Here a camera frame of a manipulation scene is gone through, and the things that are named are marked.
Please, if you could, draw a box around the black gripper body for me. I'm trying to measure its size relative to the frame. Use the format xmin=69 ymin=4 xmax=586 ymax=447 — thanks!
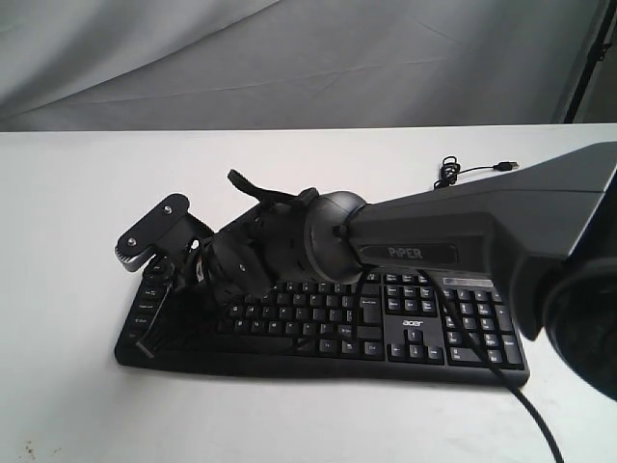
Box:
xmin=192 ymin=203 xmax=318 ymax=302

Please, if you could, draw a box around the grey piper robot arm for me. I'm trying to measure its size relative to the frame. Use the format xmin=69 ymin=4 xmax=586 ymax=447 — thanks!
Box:
xmin=116 ymin=143 xmax=616 ymax=397

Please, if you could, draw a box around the black acer keyboard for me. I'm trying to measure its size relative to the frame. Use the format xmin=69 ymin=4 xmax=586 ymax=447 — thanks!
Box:
xmin=115 ymin=258 xmax=530 ymax=386

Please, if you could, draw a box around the grey backdrop cloth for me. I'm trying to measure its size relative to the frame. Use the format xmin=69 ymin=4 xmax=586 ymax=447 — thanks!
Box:
xmin=1 ymin=1 xmax=610 ymax=131

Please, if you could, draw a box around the black tripod stand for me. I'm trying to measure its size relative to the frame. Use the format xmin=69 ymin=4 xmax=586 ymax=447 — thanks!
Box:
xmin=563 ymin=1 xmax=616 ymax=123

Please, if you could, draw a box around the black USB cable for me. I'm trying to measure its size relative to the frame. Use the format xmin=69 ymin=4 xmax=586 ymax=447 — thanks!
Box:
xmin=432 ymin=154 xmax=521 ymax=191

